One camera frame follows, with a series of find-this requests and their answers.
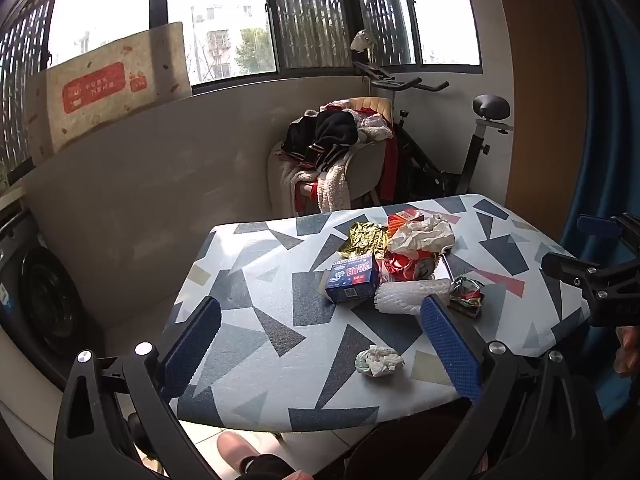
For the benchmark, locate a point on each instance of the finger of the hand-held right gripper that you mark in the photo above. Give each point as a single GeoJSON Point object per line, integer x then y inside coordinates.
{"type": "Point", "coordinates": [575, 267]}
{"type": "Point", "coordinates": [597, 225]}

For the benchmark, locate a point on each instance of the wooden door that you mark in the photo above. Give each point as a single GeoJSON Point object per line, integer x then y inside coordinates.
{"type": "Point", "coordinates": [540, 85]}

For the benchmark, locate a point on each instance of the dark framed window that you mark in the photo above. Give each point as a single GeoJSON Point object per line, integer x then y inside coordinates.
{"type": "Point", "coordinates": [225, 20]}

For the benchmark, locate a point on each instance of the black exercise bike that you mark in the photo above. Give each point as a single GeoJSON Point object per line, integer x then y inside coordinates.
{"type": "Point", "coordinates": [450, 175]}

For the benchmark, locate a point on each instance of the pink slipper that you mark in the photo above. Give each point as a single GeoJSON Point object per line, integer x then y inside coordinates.
{"type": "Point", "coordinates": [232, 452]}

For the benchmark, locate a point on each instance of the white foam fruit net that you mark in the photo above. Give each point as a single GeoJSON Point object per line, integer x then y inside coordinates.
{"type": "Point", "coordinates": [405, 297]}

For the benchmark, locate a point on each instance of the pale crumpled cloth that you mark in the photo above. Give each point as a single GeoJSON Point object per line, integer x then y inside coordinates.
{"type": "Point", "coordinates": [362, 40]}

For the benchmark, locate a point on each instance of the dark washing machine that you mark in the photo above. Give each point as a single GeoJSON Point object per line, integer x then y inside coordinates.
{"type": "Point", "coordinates": [45, 285]}

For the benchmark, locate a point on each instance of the printed cardboard box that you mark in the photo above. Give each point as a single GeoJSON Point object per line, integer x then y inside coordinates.
{"type": "Point", "coordinates": [115, 85]}

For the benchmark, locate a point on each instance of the black garment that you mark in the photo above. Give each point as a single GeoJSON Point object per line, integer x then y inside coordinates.
{"type": "Point", "coordinates": [325, 135]}

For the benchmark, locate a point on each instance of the blue cardboard box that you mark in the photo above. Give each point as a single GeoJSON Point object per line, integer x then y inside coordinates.
{"type": "Point", "coordinates": [350, 277]}

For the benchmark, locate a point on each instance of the person's leg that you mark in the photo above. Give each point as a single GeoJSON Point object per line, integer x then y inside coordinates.
{"type": "Point", "coordinates": [400, 450]}

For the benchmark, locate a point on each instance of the person's right hand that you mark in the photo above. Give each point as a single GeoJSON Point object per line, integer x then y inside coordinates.
{"type": "Point", "coordinates": [629, 352]}

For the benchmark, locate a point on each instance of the beige chair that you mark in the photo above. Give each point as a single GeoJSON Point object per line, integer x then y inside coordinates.
{"type": "Point", "coordinates": [365, 170]}

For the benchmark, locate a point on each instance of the blue curtain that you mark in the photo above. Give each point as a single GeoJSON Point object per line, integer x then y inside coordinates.
{"type": "Point", "coordinates": [605, 110]}

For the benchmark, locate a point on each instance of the red cardboard box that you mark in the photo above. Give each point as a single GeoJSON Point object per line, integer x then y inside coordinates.
{"type": "Point", "coordinates": [405, 216]}

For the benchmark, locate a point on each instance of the red cloth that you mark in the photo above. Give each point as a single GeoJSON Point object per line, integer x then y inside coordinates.
{"type": "Point", "coordinates": [389, 170]}

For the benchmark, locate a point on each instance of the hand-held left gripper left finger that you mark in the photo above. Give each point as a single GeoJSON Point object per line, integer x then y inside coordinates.
{"type": "Point", "coordinates": [192, 347]}

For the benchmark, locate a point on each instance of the table with geometric cloth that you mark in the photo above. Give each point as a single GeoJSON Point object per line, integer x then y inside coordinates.
{"type": "Point", "coordinates": [280, 360]}

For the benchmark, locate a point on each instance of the crumpled white paper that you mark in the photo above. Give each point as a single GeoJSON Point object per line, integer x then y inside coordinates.
{"type": "Point", "coordinates": [420, 235]}

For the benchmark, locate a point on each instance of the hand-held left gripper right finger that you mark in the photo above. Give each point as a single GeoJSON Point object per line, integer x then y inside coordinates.
{"type": "Point", "coordinates": [450, 347]}

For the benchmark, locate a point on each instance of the gold foil wrapper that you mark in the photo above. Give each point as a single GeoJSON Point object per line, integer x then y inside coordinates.
{"type": "Point", "coordinates": [365, 240]}

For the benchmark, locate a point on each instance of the crumpled green red wrapper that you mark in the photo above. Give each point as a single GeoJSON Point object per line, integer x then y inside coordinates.
{"type": "Point", "coordinates": [467, 296]}

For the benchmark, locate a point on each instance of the crushed red soda can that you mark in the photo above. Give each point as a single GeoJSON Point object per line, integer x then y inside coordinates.
{"type": "Point", "coordinates": [400, 266]}

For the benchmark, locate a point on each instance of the white fleece blanket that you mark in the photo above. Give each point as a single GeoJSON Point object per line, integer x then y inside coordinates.
{"type": "Point", "coordinates": [332, 187]}

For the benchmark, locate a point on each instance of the pink white garment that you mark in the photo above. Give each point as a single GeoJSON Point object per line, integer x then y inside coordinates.
{"type": "Point", "coordinates": [372, 127]}

